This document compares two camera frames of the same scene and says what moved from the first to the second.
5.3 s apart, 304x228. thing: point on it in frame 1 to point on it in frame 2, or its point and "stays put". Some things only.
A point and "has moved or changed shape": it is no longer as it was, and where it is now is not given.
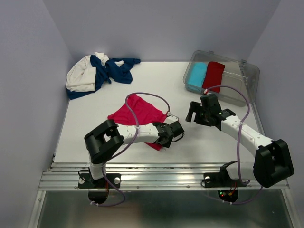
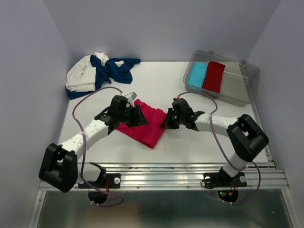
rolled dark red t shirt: x=213 y=76 stays put
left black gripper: x=166 y=145 to x=137 y=120
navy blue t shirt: x=117 y=71 stays put
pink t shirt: x=145 y=113 has moved or changed shape
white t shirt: x=81 y=74 stays put
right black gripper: x=194 y=106 to x=166 y=123
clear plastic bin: x=235 y=80 stays put
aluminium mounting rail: x=141 y=176 stays put
